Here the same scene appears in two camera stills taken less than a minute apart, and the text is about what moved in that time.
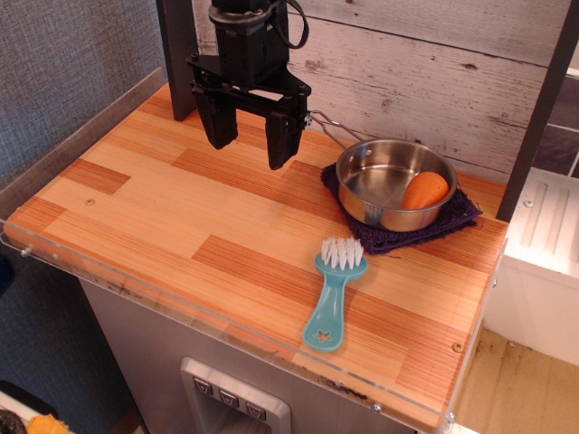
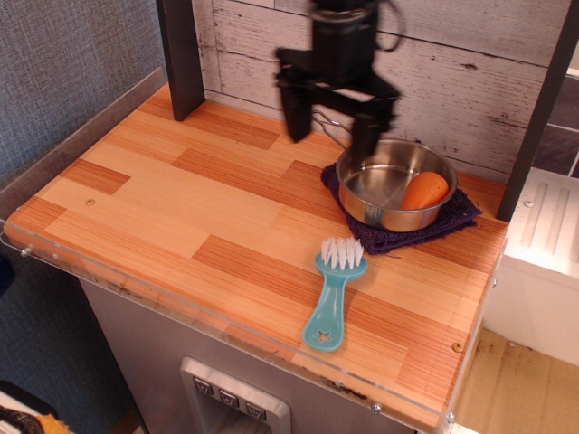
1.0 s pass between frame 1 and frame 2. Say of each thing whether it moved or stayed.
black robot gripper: moved
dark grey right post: stayed
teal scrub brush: stayed
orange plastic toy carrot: stayed
